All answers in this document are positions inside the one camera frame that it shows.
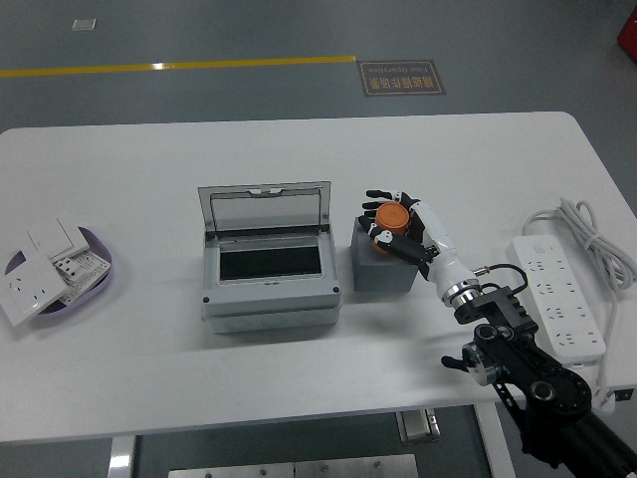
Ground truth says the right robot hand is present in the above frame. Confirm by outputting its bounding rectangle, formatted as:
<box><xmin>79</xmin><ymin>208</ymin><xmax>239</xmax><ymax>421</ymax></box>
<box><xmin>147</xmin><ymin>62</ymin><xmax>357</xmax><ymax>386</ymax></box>
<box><xmin>354</xmin><ymin>187</ymin><xmax>478</xmax><ymax>300</ymax></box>

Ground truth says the orange cylinder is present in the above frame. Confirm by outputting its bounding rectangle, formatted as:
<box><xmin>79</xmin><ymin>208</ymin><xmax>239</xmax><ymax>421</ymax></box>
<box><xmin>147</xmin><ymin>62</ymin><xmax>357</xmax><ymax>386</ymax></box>
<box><xmin>373</xmin><ymin>200</ymin><xmax>413</xmax><ymax>256</ymax></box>

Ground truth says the grey junction box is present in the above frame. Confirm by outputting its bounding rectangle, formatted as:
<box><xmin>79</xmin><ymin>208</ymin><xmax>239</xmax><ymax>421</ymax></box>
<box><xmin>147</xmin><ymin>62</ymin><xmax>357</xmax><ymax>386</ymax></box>
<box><xmin>197</xmin><ymin>180</ymin><xmax>342</xmax><ymax>336</ymax></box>

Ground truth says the grey cube with round hole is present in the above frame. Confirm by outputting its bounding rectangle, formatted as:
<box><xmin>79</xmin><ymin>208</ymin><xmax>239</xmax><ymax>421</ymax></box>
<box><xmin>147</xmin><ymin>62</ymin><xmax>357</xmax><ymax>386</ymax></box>
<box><xmin>350</xmin><ymin>214</ymin><xmax>418</xmax><ymax>294</ymax></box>

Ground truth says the white table leg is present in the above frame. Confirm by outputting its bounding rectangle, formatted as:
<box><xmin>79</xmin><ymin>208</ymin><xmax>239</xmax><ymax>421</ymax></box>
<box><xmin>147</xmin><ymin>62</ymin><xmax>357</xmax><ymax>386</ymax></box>
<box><xmin>473</xmin><ymin>401</ymin><xmax>517</xmax><ymax>478</ymax></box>
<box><xmin>106</xmin><ymin>435</ymin><xmax>136</xmax><ymax>478</ymax></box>

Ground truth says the brown floor sign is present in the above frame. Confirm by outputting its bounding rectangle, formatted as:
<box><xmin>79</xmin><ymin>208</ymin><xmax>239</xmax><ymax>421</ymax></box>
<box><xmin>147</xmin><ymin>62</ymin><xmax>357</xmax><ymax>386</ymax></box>
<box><xmin>356</xmin><ymin>60</ymin><xmax>447</xmax><ymax>99</ymax></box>

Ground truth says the red object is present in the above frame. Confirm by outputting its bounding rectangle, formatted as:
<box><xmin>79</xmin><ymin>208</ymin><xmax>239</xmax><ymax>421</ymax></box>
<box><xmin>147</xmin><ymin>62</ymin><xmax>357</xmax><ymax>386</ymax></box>
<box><xmin>615</xmin><ymin>9</ymin><xmax>637</xmax><ymax>64</ymax></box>

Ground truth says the yellow floor tape line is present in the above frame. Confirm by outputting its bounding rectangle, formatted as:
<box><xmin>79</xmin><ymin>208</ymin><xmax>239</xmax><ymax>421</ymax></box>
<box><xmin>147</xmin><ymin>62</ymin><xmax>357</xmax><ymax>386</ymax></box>
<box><xmin>0</xmin><ymin>54</ymin><xmax>357</xmax><ymax>80</ymax></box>

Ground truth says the white perforated socket module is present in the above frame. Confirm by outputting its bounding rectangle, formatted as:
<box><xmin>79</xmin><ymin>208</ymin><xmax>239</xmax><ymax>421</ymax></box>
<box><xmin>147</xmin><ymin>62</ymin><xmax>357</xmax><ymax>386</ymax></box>
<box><xmin>49</xmin><ymin>247</ymin><xmax>111</xmax><ymax>306</ymax></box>

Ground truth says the purple tray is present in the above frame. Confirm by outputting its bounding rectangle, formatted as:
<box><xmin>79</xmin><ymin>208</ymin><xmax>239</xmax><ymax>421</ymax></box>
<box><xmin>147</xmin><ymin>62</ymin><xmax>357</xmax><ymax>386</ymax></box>
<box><xmin>3</xmin><ymin>226</ymin><xmax>116</xmax><ymax>330</ymax></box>

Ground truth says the white power cord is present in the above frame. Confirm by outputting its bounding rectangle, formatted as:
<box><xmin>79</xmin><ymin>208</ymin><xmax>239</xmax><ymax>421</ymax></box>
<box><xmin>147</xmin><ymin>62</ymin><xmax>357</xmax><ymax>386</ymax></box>
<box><xmin>521</xmin><ymin>197</ymin><xmax>637</xmax><ymax>414</ymax></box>

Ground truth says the grey metal table bracket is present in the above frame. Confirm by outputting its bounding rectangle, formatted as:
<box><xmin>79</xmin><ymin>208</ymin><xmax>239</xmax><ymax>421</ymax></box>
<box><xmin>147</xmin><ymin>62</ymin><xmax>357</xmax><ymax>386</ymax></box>
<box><xmin>395</xmin><ymin>408</ymin><xmax>442</xmax><ymax>444</ymax></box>

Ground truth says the grey metal base plate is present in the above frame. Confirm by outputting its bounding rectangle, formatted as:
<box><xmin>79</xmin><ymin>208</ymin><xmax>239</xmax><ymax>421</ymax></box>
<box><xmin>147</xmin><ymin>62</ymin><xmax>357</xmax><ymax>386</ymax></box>
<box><xmin>167</xmin><ymin>461</ymin><xmax>296</xmax><ymax>478</ymax></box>

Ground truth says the white wall switch plate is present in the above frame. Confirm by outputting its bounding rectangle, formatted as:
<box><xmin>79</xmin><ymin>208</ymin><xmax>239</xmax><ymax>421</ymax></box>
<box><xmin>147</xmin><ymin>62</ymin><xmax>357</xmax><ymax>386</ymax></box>
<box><xmin>15</xmin><ymin>217</ymin><xmax>91</xmax><ymax>260</ymax></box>

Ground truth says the white wall socket plate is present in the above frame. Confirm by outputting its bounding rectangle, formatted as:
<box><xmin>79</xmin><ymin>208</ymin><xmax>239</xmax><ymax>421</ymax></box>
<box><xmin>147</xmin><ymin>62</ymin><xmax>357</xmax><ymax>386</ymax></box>
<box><xmin>0</xmin><ymin>251</ymin><xmax>69</xmax><ymax>329</ymax></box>

